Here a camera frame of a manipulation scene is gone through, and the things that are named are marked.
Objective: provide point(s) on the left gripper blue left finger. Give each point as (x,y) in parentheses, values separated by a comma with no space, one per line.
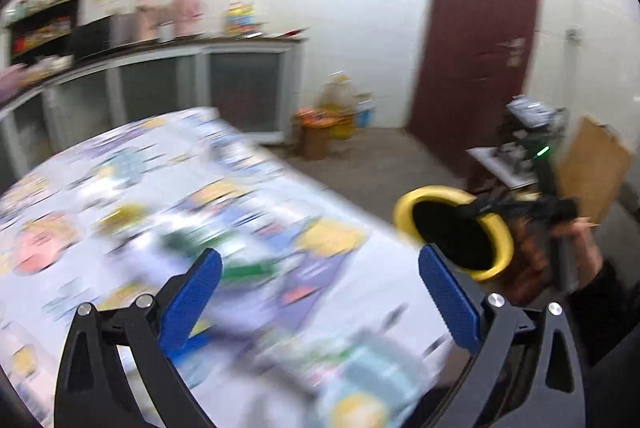
(182,300)

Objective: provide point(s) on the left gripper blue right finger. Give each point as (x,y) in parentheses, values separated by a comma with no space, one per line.
(457,301)

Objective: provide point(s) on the yellow rimmed black trash bin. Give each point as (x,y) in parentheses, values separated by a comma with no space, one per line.
(479,243)

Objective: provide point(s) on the kitchen counter cabinets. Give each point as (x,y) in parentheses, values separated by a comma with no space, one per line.
(252,82)

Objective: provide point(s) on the person's right hand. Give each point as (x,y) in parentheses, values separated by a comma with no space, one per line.
(584,253)

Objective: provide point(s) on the wooden cutting board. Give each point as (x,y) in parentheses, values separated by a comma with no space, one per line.
(593,169)

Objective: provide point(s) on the wooden stool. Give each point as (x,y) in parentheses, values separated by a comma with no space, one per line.
(501,169)

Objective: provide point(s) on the black noodle press machine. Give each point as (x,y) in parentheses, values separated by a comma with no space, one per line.
(529,130)

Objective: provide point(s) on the cartoon printed tablecloth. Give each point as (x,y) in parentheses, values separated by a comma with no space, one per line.
(169,273)

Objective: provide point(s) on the dark red wooden door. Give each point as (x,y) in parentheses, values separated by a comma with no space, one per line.
(475,59)

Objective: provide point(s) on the small blue label bottle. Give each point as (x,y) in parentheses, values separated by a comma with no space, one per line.
(364,110)

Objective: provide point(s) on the brown waste bucket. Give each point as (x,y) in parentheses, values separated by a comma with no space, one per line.
(312,132)

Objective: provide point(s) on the large cooking oil jug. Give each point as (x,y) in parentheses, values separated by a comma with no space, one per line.
(338,101)

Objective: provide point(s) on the black microwave oven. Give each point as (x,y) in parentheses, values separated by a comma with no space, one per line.
(101,35)

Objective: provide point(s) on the colourful detergent bottles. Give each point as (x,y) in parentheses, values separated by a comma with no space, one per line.
(240,19)

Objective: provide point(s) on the pink thermos right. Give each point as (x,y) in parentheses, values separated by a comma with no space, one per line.
(187,14)

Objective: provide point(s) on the pink thermos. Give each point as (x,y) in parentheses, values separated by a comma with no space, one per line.
(187,14)
(148,15)

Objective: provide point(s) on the pink thermos left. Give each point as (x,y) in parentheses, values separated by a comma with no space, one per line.
(148,15)

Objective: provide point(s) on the black spice shelf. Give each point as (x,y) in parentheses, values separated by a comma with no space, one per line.
(43,33)

